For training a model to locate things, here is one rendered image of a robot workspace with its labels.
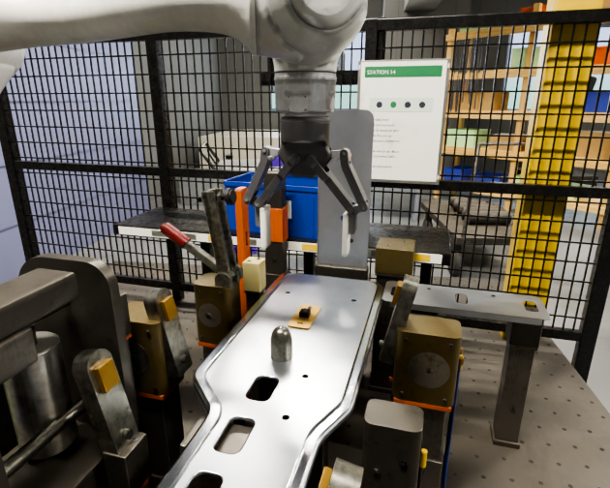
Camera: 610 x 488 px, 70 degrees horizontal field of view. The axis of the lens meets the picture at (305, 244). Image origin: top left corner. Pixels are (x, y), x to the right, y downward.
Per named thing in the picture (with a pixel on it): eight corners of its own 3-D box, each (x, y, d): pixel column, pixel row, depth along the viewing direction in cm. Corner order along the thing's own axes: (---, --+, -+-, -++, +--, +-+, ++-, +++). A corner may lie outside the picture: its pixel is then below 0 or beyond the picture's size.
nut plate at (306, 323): (309, 330, 71) (309, 323, 71) (287, 326, 73) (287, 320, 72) (321, 308, 79) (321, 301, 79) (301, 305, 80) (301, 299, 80)
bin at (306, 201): (332, 241, 106) (333, 189, 102) (224, 228, 117) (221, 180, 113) (350, 225, 121) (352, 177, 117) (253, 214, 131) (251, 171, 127)
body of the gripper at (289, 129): (269, 114, 63) (271, 179, 66) (327, 115, 61) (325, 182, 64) (286, 113, 70) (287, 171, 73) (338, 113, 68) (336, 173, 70)
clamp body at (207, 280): (236, 455, 86) (227, 289, 75) (192, 444, 88) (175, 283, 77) (249, 432, 92) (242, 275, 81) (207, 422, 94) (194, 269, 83)
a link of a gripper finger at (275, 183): (299, 160, 66) (292, 153, 66) (256, 211, 70) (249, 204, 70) (307, 157, 69) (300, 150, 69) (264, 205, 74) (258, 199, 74)
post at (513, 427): (519, 449, 86) (544, 319, 77) (492, 444, 88) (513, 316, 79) (515, 432, 91) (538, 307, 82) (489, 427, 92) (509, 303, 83)
